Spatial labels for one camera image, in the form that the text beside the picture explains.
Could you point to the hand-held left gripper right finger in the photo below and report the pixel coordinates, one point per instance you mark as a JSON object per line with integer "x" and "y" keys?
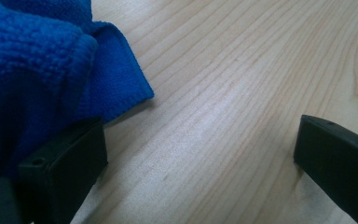
{"x": 338, "y": 161}

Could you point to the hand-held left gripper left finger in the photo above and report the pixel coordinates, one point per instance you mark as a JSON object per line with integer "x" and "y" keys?
{"x": 65, "y": 168}

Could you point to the blue microfibre towel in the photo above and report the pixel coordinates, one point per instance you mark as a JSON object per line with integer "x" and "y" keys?
{"x": 40, "y": 71}

